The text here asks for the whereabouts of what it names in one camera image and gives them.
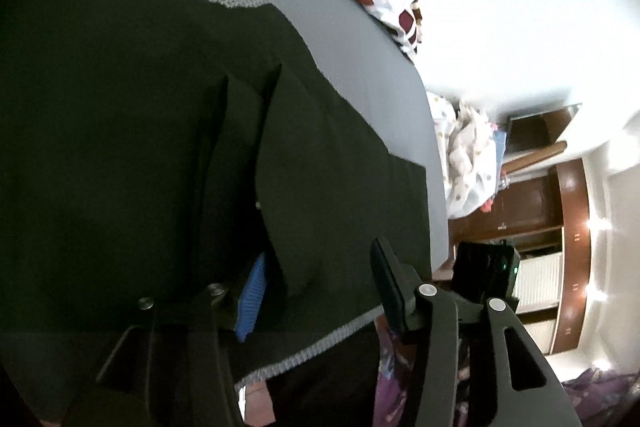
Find brown wooden wardrobe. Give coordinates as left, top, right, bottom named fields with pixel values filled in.
left=492, top=106, right=594, bottom=355

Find black pants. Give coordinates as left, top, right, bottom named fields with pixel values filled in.
left=0, top=0, right=434, bottom=358

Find white radiator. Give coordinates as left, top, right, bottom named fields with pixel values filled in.
left=514, top=252, right=564, bottom=314

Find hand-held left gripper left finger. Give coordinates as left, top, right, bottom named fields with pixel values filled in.
left=62, top=252, right=267, bottom=427

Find purple patterned clothing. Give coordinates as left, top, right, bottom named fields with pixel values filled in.
left=372, top=314, right=640, bottom=427

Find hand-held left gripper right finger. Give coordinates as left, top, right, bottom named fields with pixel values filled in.
left=370, top=237, right=583, bottom=427

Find white printed cloth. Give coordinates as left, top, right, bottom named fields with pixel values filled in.
left=426, top=91, right=502, bottom=219

